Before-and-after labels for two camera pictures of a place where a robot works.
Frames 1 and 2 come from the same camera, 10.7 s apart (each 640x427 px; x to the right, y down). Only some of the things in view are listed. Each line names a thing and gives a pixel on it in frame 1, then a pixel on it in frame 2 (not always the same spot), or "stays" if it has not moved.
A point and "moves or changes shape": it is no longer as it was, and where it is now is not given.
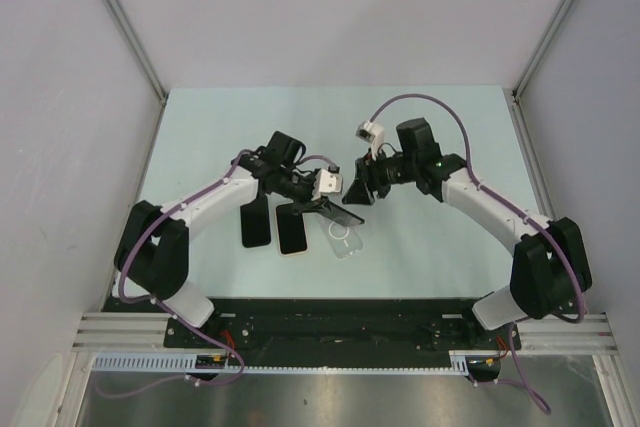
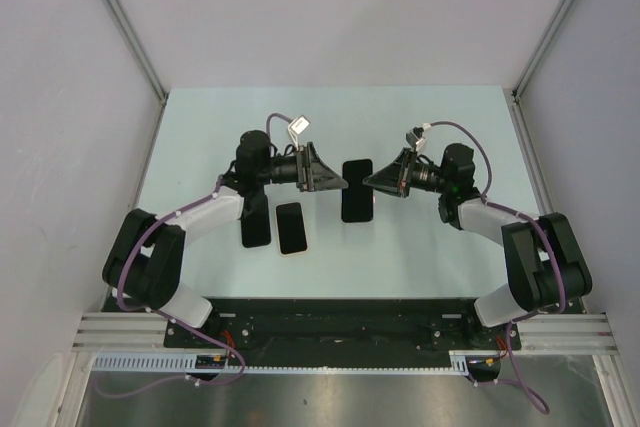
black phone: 291,230 stays
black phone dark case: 255,222 stays
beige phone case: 290,254 stays
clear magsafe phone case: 346,241 moves or changes shape
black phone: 330,211 moves or changes shape
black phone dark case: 255,223 stays
